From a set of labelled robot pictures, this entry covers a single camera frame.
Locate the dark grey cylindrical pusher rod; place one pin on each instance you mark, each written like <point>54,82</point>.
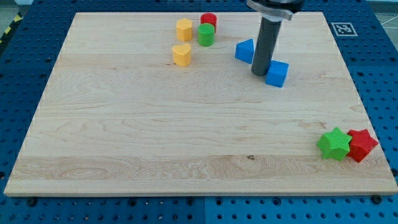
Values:
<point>265,45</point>

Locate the silver robot tool flange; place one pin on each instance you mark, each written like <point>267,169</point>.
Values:
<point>276,10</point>

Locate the blue cube block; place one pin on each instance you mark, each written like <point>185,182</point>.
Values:
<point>277,73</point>

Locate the green star block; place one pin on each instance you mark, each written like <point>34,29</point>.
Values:
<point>334,144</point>

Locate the red star block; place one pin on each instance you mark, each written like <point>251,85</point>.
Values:
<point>361,144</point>

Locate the blue triangular prism block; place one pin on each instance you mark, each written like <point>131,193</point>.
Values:
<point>245,51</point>

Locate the green cylinder block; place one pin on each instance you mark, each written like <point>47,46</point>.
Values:
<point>206,33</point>

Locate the red cylinder block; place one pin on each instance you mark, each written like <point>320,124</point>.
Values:
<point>209,18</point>

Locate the white fiducial marker tag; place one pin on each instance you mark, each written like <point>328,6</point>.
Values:
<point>344,29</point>

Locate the yellow pentagon block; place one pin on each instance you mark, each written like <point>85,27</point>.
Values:
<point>184,29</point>

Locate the yellow heart block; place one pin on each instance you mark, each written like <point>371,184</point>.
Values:
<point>182,54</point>

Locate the light wooden board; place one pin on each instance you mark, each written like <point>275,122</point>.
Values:
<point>118,118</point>

